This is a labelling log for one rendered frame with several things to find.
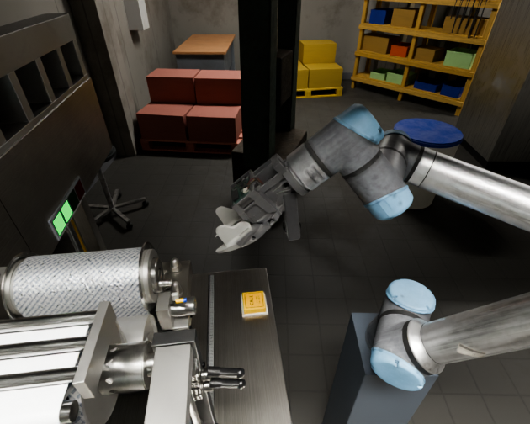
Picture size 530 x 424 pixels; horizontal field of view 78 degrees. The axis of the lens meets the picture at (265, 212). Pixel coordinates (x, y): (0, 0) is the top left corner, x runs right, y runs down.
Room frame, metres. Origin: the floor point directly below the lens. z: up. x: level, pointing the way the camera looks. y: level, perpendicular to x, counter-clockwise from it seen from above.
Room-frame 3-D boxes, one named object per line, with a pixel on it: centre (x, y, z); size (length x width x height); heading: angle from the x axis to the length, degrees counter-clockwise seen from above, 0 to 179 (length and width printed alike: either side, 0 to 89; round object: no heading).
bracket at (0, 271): (0.44, 0.54, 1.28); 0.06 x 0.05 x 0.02; 97
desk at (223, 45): (5.74, 0.92, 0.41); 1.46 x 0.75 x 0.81; 179
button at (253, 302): (0.67, 0.04, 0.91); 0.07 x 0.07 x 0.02; 7
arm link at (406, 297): (0.53, -0.37, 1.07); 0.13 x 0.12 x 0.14; 154
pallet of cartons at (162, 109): (3.93, 0.85, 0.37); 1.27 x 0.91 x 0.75; 89
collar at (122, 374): (0.23, 0.19, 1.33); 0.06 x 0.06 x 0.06; 7
